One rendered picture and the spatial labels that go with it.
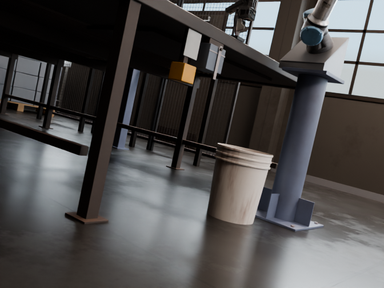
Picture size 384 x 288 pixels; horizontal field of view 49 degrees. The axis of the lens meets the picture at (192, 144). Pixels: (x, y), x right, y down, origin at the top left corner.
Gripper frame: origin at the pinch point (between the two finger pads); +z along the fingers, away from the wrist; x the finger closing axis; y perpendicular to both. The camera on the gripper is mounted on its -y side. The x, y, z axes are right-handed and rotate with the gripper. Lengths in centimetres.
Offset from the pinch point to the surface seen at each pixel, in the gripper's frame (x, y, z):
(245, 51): 7.2, 3.5, 6.8
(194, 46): -35.6, 2.5, 15.2
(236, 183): -4, 21, 74
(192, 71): -36.4, 5.1, 26.7
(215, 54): -21.3, 5.1, 15.4
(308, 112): 41, 32, 31
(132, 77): 121, -193, 19
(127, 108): 124, -193, 52
